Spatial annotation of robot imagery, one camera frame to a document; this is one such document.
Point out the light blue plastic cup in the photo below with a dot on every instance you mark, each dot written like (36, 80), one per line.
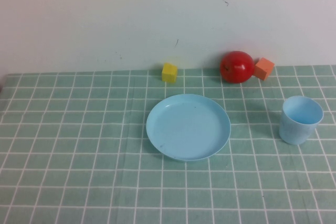
(291, 132)

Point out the light blue plastic plate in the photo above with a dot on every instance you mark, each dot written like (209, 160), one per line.
(187, 129)

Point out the yellow cube block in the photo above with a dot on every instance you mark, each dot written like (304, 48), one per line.
(169, 73)

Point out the red apple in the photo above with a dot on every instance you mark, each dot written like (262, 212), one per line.
(237, 68)

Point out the orange cube block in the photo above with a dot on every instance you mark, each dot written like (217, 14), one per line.
(263, 69)

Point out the green checkered tablecloth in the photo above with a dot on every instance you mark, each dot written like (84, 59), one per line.
(78, 155)

